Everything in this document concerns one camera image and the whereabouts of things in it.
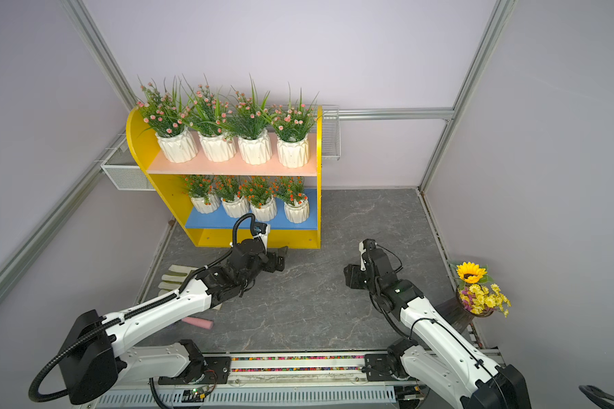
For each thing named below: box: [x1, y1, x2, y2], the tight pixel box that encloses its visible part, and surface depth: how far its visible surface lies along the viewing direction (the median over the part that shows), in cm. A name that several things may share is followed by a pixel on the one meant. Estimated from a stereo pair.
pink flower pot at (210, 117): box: [185, 84, 238, 163], surface depth 67 cm
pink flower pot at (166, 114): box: [135, 76, 199, 163], surface depth 67 cm
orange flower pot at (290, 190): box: [272, 176, 310, 225], surface depth 88 cm
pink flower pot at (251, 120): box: [221, 73, 277, 166], surface depth 69 cm
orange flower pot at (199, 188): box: [180, 174, 221, 214], surface depth 88 cm
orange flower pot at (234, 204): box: [213, 175, 251, 219], surface depth 90 cm
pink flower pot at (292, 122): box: [267, 81, 319, 169], surface depth 67 cm
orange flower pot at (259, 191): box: [237, 175, 279, 222], surface depth 82 cm
